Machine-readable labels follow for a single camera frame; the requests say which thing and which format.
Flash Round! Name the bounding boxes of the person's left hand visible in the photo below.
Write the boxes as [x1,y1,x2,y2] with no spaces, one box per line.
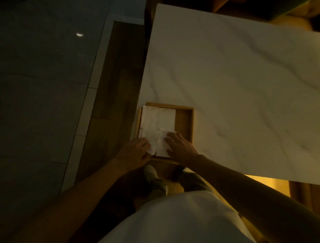
[115,137,152,174]

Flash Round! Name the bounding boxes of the person's right hand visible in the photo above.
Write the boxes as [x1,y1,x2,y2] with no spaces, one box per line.
[163,132,203,166]

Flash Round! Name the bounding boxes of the white paper napkin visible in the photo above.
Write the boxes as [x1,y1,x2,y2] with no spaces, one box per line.
[155,129,177,158]
[158,107,176,132]
[138,128,160,156]
[141,105,160,131]

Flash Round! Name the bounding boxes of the person's left forearm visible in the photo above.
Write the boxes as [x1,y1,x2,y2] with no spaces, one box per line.
[12,158,131,243]

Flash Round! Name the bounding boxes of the person's right forearm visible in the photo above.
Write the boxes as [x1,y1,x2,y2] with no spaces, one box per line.
[190,155,320,243]

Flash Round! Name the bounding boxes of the square wooden tray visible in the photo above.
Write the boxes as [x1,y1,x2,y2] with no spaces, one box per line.
[134,102,195,164]

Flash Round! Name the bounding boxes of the light sneaker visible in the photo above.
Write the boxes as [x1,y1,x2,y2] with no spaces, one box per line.
[143,164,168,192]

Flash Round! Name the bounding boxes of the white shirt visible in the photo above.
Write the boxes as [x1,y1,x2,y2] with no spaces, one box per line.
[98,191,256,243]

